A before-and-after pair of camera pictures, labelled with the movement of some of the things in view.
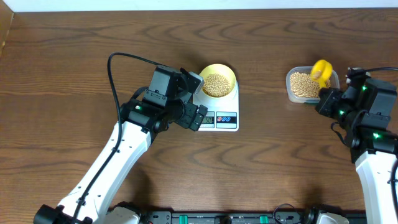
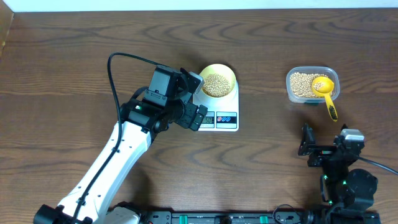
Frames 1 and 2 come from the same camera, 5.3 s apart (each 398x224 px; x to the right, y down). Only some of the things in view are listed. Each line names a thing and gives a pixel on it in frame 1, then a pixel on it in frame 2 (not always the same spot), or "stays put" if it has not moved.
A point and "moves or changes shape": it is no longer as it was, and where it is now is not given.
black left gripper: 189,110 stays put
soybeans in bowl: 216,85 stays put
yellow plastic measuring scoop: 321,71 moves or changes shape
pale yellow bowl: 219,80 stays put
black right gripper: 328,96 to 321,152
